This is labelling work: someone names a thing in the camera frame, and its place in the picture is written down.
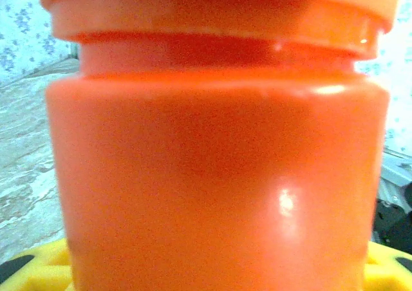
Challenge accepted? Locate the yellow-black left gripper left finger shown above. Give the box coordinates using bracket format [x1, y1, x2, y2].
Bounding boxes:
[0, 239, 77, 291]

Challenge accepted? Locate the aluminium side rail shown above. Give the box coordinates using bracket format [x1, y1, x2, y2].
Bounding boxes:
[380, 147, 412, 189]

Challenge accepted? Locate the orange pill bottle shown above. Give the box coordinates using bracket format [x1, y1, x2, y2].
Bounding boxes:
[37, 0, 405, 291]

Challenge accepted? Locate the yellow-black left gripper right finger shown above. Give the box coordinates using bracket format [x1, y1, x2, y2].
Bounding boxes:
[363, 241, 412, 291]

